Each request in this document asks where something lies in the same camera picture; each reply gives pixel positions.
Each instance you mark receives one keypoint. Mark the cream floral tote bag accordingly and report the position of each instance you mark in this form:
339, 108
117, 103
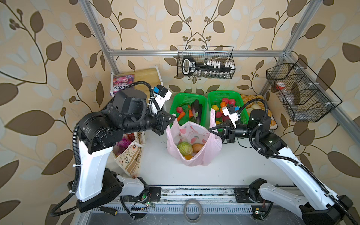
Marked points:
130, 159

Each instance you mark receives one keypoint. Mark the yellow handled screwdriver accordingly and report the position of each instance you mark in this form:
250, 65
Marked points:
108, 210

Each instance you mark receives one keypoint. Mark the purple lot 100 candy bag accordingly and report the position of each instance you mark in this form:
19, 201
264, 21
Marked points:
124, 143

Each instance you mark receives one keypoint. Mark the green vegetable basket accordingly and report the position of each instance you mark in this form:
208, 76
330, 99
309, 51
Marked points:
185, 100

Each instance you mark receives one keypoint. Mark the green cabbage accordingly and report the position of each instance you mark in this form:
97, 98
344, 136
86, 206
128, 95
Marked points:
185, 148

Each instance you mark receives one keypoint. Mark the orange carrot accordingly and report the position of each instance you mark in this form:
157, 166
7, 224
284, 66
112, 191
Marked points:
181, 115

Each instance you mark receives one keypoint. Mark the yellow lemon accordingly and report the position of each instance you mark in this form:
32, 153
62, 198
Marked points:
215, 107

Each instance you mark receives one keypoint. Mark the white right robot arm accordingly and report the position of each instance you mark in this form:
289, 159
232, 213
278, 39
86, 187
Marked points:
318, 205

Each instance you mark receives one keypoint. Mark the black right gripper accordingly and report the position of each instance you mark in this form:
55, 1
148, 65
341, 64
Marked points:
228, 131

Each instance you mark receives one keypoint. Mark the black wire side basket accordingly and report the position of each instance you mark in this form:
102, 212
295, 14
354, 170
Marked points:
305, 96

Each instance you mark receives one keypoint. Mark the yellow potato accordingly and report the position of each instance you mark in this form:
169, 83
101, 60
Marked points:
188, 157

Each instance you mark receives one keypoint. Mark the brown kiwi potato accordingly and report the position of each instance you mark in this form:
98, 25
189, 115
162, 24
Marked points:
196, 147

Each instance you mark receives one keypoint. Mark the bread tray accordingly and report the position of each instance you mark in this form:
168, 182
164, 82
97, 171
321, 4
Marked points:
258, 105

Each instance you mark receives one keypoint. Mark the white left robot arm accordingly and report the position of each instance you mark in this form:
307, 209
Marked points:
96, 134

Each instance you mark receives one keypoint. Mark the pink plastic bag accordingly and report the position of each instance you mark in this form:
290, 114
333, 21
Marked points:
192, 144

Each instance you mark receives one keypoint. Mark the black wire wall basket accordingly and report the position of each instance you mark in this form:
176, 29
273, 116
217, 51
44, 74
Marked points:
202, 53

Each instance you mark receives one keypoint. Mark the black white tool set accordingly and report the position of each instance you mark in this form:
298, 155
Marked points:
190, 66

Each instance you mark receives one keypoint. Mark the red apple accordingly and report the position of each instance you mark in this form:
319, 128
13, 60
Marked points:
232, 102

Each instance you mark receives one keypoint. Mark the white wooden shelf rack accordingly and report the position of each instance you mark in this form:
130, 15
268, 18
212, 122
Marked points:
150, 75

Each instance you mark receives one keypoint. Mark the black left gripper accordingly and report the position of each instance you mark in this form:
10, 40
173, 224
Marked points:
161, 120

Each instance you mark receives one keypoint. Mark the purple eggplant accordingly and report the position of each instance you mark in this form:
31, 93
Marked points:
196, 110

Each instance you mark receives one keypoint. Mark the purple fox's candy bag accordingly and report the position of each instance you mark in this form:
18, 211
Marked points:
120, 82

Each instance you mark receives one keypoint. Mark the green fruit basket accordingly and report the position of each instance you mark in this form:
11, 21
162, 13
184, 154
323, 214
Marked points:
221, 99

